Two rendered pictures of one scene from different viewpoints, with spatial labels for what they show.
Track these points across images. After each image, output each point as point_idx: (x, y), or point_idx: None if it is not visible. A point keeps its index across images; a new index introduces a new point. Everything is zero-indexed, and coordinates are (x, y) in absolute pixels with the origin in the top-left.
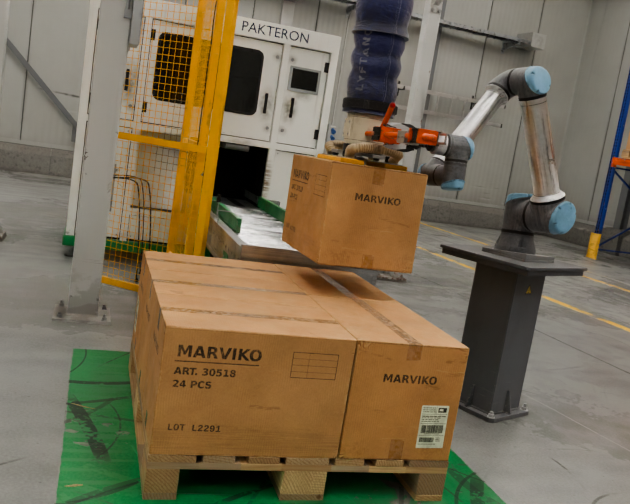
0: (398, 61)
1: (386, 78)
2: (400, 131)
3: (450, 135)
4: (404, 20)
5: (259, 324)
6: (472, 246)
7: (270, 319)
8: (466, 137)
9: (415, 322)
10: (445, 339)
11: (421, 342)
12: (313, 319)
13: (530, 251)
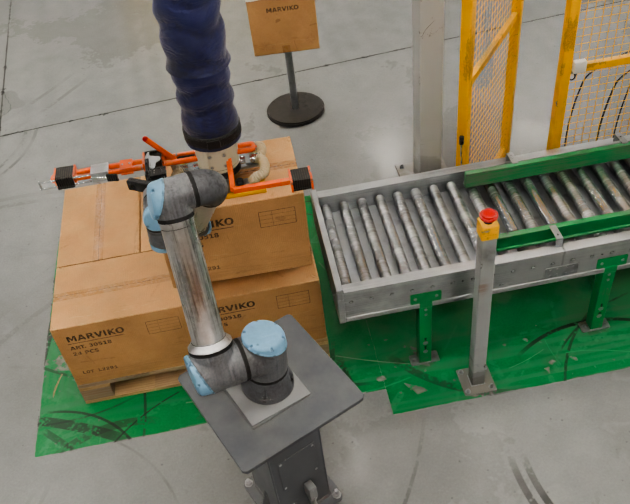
0: (184, 97)
1: (181, 109)
2: (101, 163)
3: (146, 196)
4: (170, 58)
5: (79, 223)
6: (310, 350)
7: (93, 227)
8: (148, 208)
9: (115, 306)
10: (69, 319)
11: (58, 302)
12: (101, 247)
13: (242, 389)
